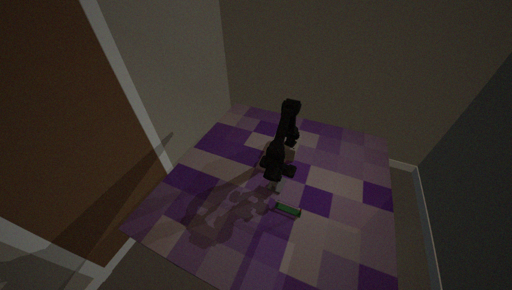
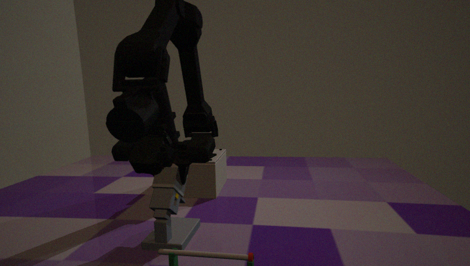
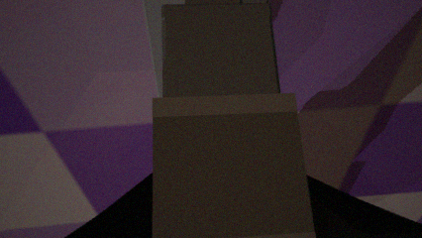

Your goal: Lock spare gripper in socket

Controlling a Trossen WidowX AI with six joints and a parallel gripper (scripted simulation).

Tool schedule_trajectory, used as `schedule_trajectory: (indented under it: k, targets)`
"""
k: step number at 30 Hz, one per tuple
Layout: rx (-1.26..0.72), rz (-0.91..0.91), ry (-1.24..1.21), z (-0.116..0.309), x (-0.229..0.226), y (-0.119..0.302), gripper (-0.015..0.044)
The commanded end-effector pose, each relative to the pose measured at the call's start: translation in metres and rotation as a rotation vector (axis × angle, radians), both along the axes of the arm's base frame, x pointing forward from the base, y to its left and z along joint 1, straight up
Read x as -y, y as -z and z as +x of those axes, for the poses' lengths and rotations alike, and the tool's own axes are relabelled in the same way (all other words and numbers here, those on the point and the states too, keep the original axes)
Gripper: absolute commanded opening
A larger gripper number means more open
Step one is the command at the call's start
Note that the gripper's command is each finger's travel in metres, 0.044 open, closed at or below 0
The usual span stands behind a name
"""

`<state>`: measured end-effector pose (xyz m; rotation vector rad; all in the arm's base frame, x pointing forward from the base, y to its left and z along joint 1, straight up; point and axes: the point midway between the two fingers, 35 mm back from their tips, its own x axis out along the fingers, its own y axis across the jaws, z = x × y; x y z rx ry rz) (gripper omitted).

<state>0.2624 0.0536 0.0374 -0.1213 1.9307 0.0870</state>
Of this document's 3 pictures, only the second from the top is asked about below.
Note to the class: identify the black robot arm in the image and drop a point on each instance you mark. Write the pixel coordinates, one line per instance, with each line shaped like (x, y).
(143, 101)

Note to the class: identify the grey pin with red cap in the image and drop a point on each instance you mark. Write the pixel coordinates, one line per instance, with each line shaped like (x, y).
(248, 257)

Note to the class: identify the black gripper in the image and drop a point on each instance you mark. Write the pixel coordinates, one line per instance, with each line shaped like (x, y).
(199, 149)

